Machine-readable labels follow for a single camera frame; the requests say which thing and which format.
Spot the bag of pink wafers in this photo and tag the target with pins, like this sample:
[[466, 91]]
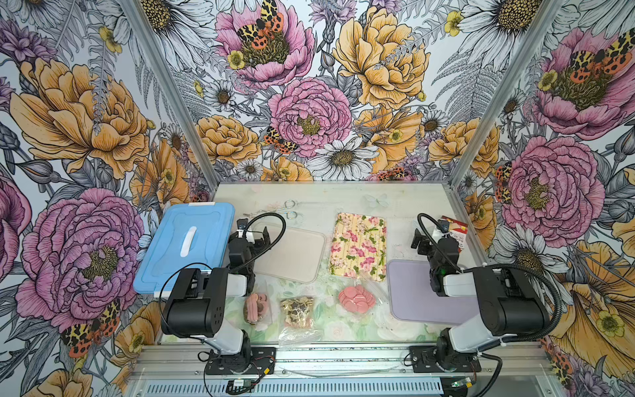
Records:
[[257, 309]]

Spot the aluminium front rail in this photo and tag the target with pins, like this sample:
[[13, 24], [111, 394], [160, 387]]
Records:
[[185, 361]]

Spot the bag of mixed snacks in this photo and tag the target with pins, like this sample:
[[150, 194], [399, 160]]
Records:
[[298, 327]]

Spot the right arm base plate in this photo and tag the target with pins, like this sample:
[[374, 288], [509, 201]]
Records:
[[429, 359]]

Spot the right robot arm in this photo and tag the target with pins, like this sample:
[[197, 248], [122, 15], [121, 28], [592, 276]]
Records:
[[508, 308]]

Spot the yellow floral tray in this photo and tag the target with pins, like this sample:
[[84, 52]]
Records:
[[359, 247]]

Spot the lavender plastic tray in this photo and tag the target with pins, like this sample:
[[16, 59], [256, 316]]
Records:
[[413, 300]]

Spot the beige plastic tray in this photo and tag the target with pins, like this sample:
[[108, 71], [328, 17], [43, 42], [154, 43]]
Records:
[[296, 257]]

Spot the metal scissors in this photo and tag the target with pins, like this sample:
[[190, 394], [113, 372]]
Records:
[[287, 209]]

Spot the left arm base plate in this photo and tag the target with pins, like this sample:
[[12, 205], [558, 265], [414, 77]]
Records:
[[253, 362]]

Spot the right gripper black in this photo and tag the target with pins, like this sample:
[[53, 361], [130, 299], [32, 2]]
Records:
[[425, 242]]

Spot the blue lidded storage box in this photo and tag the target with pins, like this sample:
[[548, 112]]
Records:
[[189, 233]]

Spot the red white small box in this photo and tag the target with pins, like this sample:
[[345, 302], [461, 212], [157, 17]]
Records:
[[455, 229]]

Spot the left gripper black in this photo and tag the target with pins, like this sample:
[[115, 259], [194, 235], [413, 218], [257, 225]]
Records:
[[259, 243]]

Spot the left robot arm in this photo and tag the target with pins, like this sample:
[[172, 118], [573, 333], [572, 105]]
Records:
[[195, 307]]

